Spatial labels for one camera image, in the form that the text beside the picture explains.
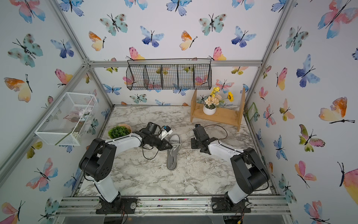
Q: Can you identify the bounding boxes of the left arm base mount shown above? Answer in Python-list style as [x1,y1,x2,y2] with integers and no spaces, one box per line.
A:
[96,194,138,215]

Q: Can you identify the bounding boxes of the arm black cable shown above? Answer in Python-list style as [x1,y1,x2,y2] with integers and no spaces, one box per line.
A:
[202,124,241,153]
[141,144,160,160]

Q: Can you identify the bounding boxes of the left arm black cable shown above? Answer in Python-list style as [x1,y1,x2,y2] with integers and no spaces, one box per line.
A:
[141,144,160,160]

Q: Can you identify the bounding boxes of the flowers in white pot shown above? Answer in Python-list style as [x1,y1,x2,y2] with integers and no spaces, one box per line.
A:
[202,87,225,115]

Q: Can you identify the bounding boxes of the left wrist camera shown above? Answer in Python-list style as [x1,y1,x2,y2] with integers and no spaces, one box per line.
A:
[160,126,172,140]

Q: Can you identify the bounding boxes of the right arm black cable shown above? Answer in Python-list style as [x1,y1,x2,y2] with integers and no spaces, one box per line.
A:
[202,124,241,153]

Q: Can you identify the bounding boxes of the green framed wall card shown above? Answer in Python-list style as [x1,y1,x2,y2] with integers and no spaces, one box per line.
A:
[247,103,260,122]

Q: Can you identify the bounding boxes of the white mesh wall basket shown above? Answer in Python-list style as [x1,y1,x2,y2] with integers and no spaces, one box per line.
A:
[34,92,99,146]

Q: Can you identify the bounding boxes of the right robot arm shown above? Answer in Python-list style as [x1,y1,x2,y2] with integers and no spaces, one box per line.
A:
[191,124,270,204]

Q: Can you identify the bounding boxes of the green plant in terracotta pot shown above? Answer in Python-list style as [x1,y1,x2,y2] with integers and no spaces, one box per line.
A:
[108,124,131,139]

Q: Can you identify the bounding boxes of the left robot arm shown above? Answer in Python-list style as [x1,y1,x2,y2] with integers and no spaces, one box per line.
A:
[79,122,172,203]

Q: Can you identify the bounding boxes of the black wire wall basket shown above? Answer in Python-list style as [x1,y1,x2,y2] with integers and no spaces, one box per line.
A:
[126,58,212,91]

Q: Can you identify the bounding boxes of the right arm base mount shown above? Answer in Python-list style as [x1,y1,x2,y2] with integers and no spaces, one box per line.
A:
[211,194,251,214]

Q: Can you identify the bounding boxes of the grey canvas sneaker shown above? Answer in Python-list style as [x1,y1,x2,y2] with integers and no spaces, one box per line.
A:
[167,134,181,171]

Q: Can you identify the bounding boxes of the wooden shelf rack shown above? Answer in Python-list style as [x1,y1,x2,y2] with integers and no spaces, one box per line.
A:
[190,90,245,132]

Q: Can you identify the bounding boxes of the aluminium front rail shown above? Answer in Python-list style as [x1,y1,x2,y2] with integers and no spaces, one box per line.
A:
[56,195,291,217]

